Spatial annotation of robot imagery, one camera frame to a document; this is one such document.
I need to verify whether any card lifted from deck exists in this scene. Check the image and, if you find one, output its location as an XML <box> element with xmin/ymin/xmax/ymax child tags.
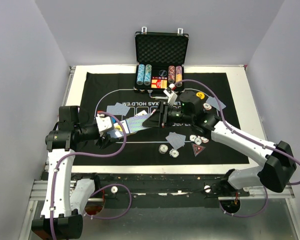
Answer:
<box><xmin>125</xmin><ymin>114</ymin><xmax>151</xmax><ymax>134</ymax></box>

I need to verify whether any ten of clubs card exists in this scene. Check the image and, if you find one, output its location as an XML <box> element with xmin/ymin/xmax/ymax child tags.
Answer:
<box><xmin>135</xmin><ymin>110</ymin><xmax>148</xmax><ymax>117</ymax></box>

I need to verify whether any blue white chip stack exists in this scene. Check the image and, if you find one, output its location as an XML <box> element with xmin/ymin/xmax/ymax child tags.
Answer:
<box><xmin>169</xmin><ymin>148</ymin><xmax>179</xmax><ymax>158</ymax></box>

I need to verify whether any triangular dealer button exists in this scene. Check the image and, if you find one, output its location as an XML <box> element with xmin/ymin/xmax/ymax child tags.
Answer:
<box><xmin>191</xmin><ymin>143</ymin><xmax>205</xmax><ymax>157</ymax></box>

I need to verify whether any light blue chip row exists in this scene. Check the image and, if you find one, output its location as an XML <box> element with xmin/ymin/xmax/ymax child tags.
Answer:
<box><xmin>136</xmin><ymin>64</ymin><xmax>146</xmax><ymax>86</ymax></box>

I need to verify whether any red card deck in case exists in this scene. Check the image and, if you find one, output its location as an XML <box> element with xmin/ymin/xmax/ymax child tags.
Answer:
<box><xmin>150</xmin><ymin>76</ymin><xmax>168</xmax><ymax>89</ymax></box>

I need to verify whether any aluminium mounting rail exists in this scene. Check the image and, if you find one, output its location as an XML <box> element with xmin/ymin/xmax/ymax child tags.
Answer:
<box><xmin>28</xmin><ymin>177</ymin><xmax>296</xmax><ymax>202</ymax></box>

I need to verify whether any purple cable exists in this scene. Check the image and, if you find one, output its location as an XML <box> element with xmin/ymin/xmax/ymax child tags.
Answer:
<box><xmin>171</xmin><ymin>79</ymin><xmax>300</xmax><ymax>218</ymax></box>
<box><xmin>49</xmin><ymin>111</ymin><xmax>132</xmax><ymax>240</ymax></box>

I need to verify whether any yellow round blind button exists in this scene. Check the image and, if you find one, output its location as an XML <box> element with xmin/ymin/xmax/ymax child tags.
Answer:
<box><xmin>196</xmin><ymin>92</ymin><xmax>205</xmax><ymax>100</ymax></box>

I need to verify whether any black aluminium chip case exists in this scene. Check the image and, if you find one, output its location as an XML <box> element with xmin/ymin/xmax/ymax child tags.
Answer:
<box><xmin>133</xmin><ymin>26</ymin><xmax>190</xmax><ymax>95</ymax></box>

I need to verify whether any blue backed card deck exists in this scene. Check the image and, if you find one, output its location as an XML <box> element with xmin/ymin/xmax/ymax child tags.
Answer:
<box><xmin>125</xmin><ymin>117</ymin><xmax>142</xmax><ymax>134</ymax></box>

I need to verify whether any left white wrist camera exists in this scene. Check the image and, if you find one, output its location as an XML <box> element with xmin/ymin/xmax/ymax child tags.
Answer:
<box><xmin>95</xmin><ymin>114</ymin><xmax>114</xmax><ymax>134</ymax></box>

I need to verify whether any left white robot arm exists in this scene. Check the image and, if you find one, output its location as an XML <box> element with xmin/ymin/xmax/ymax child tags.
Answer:
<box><xmin>31</xmin><ymin>105</ymin><xmax>116</xmax><ymax>240</ymax></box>

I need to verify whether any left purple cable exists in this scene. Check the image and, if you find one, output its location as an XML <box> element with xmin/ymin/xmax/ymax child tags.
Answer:
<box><xmin>49</xmin><ymin>111</ymin><xmax>132</xmax><ymax>240</ymax></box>

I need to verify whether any red white chip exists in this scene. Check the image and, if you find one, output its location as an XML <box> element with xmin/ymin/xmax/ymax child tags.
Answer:
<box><xmin>203</xmin><ymin>103</ymin><xmax>212</xmax><ymax>111</ymax></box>

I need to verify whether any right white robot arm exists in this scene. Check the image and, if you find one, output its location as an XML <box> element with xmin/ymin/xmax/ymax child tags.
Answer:
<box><xmin>142</xmin><ymin>91</ymin><xmax>297</xmax><ymax>196</ymax></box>

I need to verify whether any white table board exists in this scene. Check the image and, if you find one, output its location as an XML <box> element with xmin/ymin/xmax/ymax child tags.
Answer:
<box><xmin>63</xmin><ymin>64</ymin><xmax>267</xmax><ymax>175</ymax></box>

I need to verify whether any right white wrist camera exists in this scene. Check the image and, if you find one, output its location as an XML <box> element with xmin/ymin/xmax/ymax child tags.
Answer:
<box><xmin>163</xmin><ymin>83</ymin><xmax>178</xmax><ymax>107</ymax></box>

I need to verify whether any red purple chip row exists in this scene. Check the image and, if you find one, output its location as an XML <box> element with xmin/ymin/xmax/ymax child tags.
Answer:
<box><xmin>167</xmin><ymin>65</ymin><xmax>176</xmax><ymax>84</ymax></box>

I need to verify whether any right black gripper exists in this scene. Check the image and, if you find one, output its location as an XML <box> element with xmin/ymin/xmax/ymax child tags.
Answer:
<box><xmin>142</xmin><ymin>100</ymin><xmax>194</xmax><ymax>129</ymax></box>

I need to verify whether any orange chip row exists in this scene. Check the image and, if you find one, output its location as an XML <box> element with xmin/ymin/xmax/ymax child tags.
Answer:
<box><xmin>175</xmin><ymin>66</ymin><xmax>183</xmax><ymax>87</ymax></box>

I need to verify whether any black poker table mat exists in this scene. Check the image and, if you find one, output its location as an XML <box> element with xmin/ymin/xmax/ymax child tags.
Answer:
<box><xmin>74</xmin><ymin>73</ymin><xmax>249</xmax><ymax>166</ymax></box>

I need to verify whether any grey white chip stack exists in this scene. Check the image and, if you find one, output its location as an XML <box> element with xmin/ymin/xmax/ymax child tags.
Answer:
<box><xmin>158</xmin><ymin>144</ymin><xmax>169</xmax><ymax>154</ymax></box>

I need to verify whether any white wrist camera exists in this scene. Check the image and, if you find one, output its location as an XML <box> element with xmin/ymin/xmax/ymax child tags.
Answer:
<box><xmin>163</xmin><ymin>83</ymin><xmax>178</xmax><ymax>107</ymax></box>
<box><xmin>95</xmin><ymin>114</ymin><xmax>114</xmax><ymax>134</ymax></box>

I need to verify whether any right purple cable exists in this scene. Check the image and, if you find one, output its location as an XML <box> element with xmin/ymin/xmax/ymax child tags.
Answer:
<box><xmin>171</xmin><ymin>79</ymin><xmax>300</xmax><ymax>218</ymax></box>

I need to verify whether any teal grey chip row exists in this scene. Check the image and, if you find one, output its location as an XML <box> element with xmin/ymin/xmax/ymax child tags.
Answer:
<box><xmin>143</xmin><ymin>64</ymin><xmax>152</xmax><ymax>86</ymax></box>

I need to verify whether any playing card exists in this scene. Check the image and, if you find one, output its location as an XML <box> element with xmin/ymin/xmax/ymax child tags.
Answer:
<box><xmin>165</xmin><ymin>132</ymin><xmax>184</xmax><ymax>149</ymax></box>

